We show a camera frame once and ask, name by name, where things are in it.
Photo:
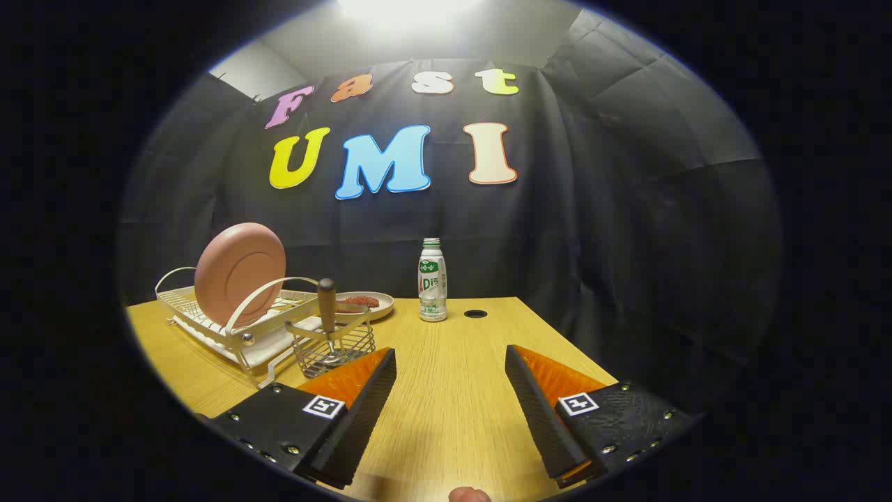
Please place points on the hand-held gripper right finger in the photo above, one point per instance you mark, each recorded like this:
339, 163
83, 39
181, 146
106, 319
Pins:
540, 418

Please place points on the white drink bottle green label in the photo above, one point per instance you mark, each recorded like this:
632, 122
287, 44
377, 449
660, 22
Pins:
432, 286

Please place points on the black backdrop cloth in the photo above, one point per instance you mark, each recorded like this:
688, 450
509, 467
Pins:
627, 244

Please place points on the brown steak piece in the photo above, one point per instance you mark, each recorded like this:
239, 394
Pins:
361, 301

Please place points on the white round plate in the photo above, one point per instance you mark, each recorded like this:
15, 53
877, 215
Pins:
385, 305

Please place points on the pink plate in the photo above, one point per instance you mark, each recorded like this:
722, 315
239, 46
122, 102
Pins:
240, 275

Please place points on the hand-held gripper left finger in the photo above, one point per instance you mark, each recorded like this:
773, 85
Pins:
362, 418

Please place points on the bright ceiling light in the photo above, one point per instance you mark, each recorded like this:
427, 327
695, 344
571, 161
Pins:
411, 10

